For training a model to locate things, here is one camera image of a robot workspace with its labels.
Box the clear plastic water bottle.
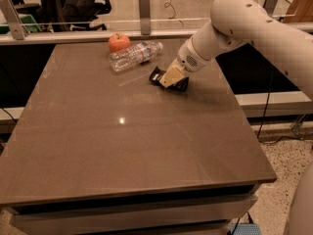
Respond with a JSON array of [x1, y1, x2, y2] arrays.
[[109, 41, 163, 72]]

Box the black hanging cable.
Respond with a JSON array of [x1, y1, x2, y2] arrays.
[[255, 66, 313, 145]]

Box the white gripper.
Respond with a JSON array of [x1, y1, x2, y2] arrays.
[[159, 38, 208, 88]]

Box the black rxbar chocolate wrapper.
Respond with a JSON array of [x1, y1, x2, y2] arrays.
[[149, 68, 189, 92]]

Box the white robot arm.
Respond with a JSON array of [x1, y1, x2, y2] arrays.
[[159, 0, 313, 99]]

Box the left metal glass bracket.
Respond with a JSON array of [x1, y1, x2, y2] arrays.
[[0, 0, 28, 40]]

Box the middle metal glass bracket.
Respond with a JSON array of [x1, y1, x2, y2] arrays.
[[138, 0, 151, 35]]

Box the green bin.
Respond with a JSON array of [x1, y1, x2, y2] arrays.
[[0, 15, 42, 34]]

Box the red apple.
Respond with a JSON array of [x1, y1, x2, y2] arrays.
[[109, 32, 131, 53]]

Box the wooden furniture piece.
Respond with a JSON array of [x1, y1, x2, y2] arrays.
[[283, 0, 313, 24]]

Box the black office chair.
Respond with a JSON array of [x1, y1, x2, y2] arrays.
[[36, 0, 112, 31]]

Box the blue box on floor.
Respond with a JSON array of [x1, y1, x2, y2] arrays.
[[231, 223, 261, 235]]

